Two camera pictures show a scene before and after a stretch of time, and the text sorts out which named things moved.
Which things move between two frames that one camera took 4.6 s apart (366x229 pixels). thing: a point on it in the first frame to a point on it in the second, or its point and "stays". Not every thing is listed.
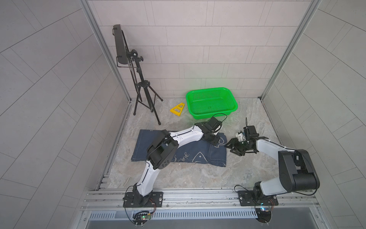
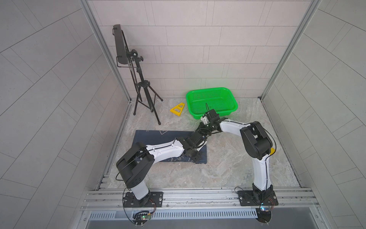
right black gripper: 233,142 to 202,129
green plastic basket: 203,103 stays
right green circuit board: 263,215 stays
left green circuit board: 141,217 stays
